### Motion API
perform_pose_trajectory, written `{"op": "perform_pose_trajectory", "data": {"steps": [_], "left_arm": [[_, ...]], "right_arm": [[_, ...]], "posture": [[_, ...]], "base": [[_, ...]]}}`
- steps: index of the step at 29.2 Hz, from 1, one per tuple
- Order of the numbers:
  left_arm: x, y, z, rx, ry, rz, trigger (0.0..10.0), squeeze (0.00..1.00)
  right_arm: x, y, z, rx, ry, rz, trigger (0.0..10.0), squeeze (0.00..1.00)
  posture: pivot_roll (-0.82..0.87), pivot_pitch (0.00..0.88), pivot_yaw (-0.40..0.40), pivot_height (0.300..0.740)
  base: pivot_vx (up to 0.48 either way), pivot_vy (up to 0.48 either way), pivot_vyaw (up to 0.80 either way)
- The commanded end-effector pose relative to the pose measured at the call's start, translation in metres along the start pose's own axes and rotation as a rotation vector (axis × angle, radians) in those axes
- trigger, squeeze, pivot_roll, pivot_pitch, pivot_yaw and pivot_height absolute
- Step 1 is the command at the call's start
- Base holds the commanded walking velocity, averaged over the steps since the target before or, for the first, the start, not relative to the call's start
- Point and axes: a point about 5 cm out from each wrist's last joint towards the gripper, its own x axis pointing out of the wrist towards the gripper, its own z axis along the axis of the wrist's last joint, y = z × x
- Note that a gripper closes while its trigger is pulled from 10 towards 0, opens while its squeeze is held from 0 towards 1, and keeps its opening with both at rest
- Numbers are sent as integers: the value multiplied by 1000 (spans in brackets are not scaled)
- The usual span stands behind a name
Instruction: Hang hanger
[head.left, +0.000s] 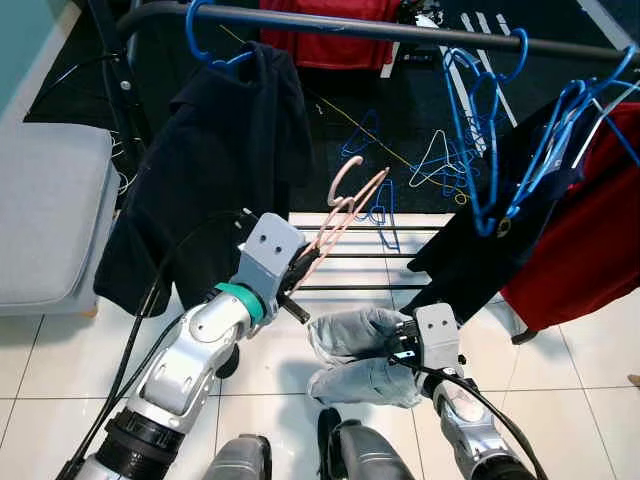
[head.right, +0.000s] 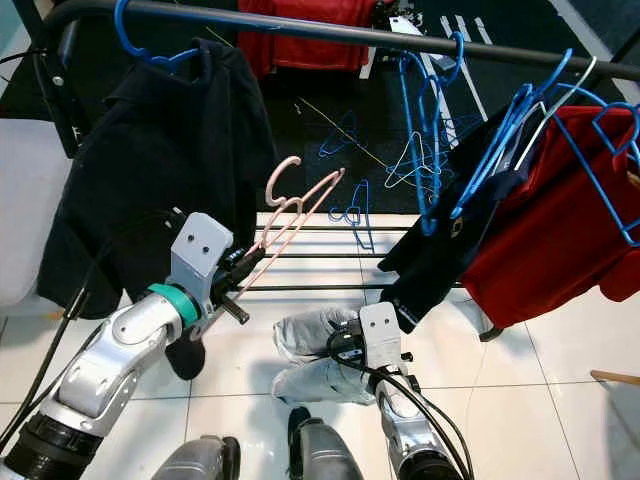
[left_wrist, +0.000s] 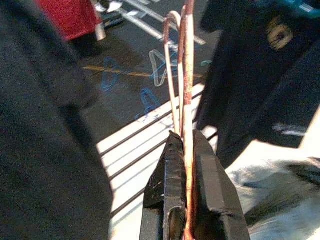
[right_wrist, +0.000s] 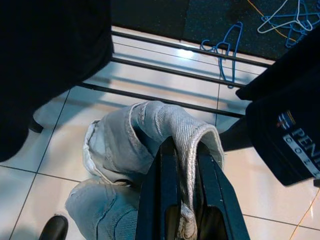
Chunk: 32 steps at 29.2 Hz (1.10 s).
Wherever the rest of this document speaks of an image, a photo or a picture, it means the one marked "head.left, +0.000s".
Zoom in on pink wire hanger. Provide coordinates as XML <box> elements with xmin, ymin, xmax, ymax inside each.
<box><xmin>312</xmin><ymin>155</ymin><xmax>393</xmax><ymax>291</ymax></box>

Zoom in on light blue denim shorts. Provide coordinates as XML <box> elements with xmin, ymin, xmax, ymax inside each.
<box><xmin>305</xmin><ymin>305</ymin><xmax>426</xmax><ymax>411</ymax></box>

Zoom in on dark navy shirt with logo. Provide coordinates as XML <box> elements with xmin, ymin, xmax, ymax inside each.
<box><xmin>405</xmin><ymin>95</ymin><xmax>591</xmax><ymax>321</ymax></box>

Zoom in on robot right leg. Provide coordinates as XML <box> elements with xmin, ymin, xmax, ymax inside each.
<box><xmin>318</xmin><ymin>408</ymin><xmax>416</xmax><ymax>480</ymax></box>

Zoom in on robot leg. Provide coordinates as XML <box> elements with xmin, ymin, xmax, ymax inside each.
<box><xmin>318</xmin><ymin>408</ymin><xmax>416</xmax><ymax>480</ymax></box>
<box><xmin>200</xmin><ymin>433</ymin><xmax>273</xmax><ymax>480</ymax></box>

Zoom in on black shirt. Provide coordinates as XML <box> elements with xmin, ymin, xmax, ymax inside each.
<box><xmin>95</xmin><ymin>42</ymin><xmax>313</xmax><ymax>316</ymax></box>

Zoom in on robot left leg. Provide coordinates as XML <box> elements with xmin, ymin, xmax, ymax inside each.
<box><xmin>200</xmin><ymin>433</ymin><xmax>273</xmax><ymax>480</ymax></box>

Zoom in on dark red garment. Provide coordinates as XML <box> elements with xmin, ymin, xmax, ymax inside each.
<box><xmin>500</xmin><ymin>100</ymin><xmax>640</xmax><ymax>331</ymax></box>

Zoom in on bright red shirt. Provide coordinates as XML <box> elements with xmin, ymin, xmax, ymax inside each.
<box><xmin>258</xmin><ymin>0</ymin><xmax>403</xmax><ymax>71</ymax></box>

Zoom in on black metal clothes rack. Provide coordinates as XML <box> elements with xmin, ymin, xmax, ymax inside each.
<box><xmin>115</xmin><ymin>0</ymin><xmax>640</xmax><ymax>346</ymax></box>

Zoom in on grey upholstered bench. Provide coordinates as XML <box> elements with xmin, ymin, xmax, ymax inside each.
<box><xmin>0</xmin><ymin>122</ymin><xmax>119</xmax><ymax>316</ymax></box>

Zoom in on black stand pole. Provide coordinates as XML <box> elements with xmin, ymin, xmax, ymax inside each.
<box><xmin>85</xmin><ymin>0</ymin><xmax>141</xmax><ymax>176</ymax></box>

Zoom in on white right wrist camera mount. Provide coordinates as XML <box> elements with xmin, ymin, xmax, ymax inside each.
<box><xmin>413</xmin><ymin>303</ymin><xmax>463</xmax><ymax>373</ymax></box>

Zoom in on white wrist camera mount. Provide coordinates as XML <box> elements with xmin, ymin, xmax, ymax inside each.
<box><xmin>413</xmin><ymin>303</ymin><xmax>463</xmax><ymax>373</ymax></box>
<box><xmin>238</xmin><ymin>212</ymin><xmax>309</xmax><ymax>311</ymax></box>

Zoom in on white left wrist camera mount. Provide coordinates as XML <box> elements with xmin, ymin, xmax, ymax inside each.
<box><xmin>238</xmin><ymin>212</ymin><xmax>309</xmax><ymax>311</ymax></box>

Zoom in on white wire hanger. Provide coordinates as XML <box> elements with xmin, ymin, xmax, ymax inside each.
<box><xmin>410</xmin><ymin>128</ymin><xmax>471</xmax><ymax>196</ymax></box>
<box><xmin>575</xmin><ymin>78</ymin><xmax>640</xmax><ymax>166</ymax></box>

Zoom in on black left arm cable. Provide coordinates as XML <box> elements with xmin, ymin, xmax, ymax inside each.
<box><xmin>60</xmin><ymin>208</ymin><xmax>261</xmax><ymax>480</ymax></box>

